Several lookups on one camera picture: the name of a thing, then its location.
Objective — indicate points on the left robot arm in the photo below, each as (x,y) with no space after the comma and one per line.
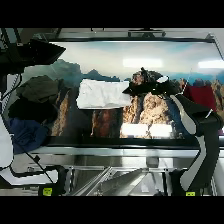
(36,53)

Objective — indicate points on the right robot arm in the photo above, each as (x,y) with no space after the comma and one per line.
(206,126)

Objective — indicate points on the white garment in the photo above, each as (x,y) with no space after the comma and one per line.
(100,94)

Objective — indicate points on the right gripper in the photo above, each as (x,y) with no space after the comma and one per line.
(144,88)

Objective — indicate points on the olive green garment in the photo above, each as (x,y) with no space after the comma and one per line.
(39,88)

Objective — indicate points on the black garment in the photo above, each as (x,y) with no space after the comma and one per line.
(31,110)

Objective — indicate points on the blue garment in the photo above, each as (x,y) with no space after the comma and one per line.
(28,135)

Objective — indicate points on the red garment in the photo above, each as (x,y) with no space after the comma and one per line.
(201,96)

